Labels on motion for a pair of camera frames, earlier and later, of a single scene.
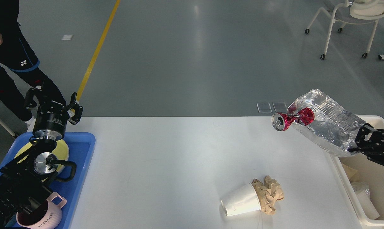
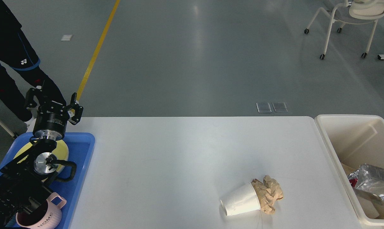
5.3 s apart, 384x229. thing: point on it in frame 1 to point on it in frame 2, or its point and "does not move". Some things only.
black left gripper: x=51 y=121 does not move
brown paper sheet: x=350 y=172 does not move
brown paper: x=269 y=191 does not move
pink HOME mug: x=46 y=214 does not move
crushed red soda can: x=280 y=122 to x=353 y=181
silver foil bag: x=332 y=125 to x=379 y=181
